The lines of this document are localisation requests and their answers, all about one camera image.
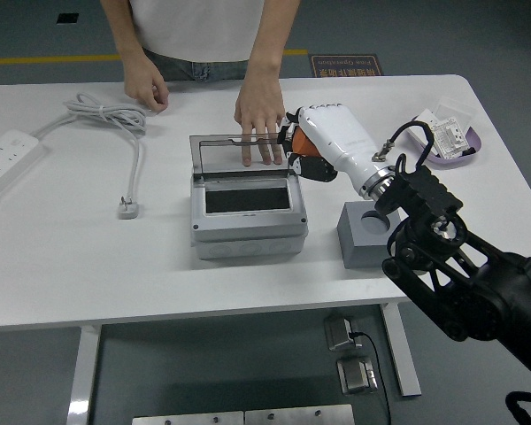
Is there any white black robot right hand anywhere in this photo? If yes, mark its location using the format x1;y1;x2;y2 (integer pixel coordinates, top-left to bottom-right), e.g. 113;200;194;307
277;102;384;190

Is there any person's right hand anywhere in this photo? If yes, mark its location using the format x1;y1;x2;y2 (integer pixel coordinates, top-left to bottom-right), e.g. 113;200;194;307
122;59;170;114

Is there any person's left hand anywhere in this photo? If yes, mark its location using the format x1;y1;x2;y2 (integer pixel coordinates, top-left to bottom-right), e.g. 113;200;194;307
233;66;289;168

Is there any orange cylindrical battery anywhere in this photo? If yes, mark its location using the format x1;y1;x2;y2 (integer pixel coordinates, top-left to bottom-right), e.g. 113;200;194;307
290;126;324;156

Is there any transparent hinged box lid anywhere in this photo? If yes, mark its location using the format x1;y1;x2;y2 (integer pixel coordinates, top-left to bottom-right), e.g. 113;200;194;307
189;131;302;179

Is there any grey electrical junction box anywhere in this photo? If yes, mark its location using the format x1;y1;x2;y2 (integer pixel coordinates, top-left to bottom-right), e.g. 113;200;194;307
189;170;310;261

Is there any plain white square box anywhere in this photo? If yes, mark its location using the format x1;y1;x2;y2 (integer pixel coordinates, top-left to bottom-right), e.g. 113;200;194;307
412;109;443;136

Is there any metal floor socket box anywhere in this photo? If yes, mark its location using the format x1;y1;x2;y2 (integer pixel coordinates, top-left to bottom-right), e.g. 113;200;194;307
335;356;379;395
323;313;359;352

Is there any dark floor sign with text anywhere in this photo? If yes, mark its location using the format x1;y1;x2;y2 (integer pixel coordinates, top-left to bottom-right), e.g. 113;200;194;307
308;53;383;79

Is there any person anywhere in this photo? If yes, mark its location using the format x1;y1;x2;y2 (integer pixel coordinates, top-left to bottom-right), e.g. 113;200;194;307
99;0;302;168

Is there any grey block with round hole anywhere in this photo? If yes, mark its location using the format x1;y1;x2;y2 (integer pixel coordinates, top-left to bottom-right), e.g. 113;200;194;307
335;201;402;270

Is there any clear plastic bag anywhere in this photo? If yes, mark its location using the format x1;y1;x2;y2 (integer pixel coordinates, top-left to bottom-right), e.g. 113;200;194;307
433;96;475;129

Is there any purple plastic tray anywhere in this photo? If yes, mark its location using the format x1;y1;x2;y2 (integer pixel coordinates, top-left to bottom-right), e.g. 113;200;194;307
400;113;484;169

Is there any white power strip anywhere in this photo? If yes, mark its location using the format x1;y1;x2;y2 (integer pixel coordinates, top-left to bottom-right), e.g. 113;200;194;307
0;128;45;209

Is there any white table leg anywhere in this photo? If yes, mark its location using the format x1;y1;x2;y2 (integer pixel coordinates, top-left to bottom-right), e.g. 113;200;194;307
379;303;422;398
66;325;103;425

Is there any grey metal plate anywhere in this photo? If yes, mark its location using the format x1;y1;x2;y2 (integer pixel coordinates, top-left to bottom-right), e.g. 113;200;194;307
243;403;355;425
131;410;244;425

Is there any white labelled switch module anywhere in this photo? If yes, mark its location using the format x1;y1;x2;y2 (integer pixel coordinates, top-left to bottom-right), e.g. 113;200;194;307
426;117;470;159

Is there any white power cord with plug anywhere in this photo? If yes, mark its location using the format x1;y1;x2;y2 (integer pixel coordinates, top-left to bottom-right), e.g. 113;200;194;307
30;91;148;221

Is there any black floor cable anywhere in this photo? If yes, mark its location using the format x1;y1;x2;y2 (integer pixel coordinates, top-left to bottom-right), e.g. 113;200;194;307
349;330;393;425

